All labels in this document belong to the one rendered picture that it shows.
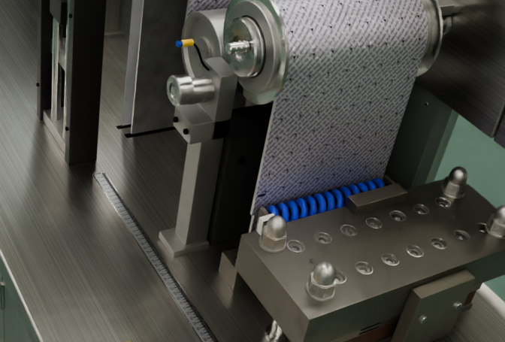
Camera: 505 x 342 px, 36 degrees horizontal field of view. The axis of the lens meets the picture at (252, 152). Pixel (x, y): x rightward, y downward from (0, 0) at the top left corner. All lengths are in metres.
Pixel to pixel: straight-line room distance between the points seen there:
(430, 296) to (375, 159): 0.23
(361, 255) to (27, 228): 0.49
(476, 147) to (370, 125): 2.36
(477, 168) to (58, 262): 2.40
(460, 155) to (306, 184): 2.29
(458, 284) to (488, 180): 2.20
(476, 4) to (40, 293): 0.72
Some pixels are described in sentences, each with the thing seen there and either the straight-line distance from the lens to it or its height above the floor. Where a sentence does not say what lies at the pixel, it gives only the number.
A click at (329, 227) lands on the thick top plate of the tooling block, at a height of 1.03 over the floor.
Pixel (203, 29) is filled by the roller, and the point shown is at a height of 1.21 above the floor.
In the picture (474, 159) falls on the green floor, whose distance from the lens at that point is 3.35.
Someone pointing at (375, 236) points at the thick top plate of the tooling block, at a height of 1.03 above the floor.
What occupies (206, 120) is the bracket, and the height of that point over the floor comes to 1.14.
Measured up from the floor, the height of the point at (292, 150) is 1.12.
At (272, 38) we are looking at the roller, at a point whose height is 1.28.
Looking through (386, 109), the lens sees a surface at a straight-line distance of 1.10.
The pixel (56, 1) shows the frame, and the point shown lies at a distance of 1.23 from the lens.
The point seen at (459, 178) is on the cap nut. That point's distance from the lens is 1.18.
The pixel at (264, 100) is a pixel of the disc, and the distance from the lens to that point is 0.97.
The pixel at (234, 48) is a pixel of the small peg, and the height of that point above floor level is 1.26.
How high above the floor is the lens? 1.69
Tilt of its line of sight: 34 degrees down
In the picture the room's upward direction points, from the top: 11 degrees clockwise
